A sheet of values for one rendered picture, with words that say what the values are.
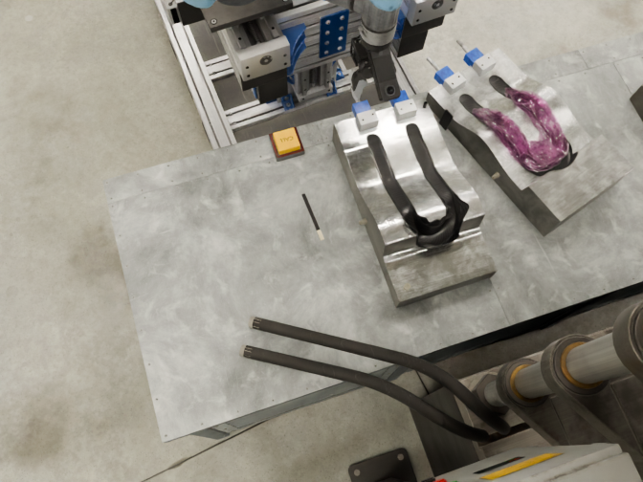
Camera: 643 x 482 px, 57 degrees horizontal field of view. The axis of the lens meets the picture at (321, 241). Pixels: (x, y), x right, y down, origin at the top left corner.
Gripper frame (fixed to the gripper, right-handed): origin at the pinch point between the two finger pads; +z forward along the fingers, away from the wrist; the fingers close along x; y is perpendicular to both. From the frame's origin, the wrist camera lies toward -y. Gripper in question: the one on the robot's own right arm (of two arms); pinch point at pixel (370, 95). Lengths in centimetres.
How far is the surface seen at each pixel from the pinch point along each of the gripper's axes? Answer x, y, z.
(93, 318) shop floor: 102, -2, 101
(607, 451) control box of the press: 4, -85, -45
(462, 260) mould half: -10.3, -42.8, 15.0
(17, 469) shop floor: 137, -46, 101
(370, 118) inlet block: -0.7, -1.0, 9.2
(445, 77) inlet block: -26.2, 7.5, 14.0
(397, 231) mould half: 4.4, -33.1, 7.6
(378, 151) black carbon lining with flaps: -0.3, -9.0, 12.8
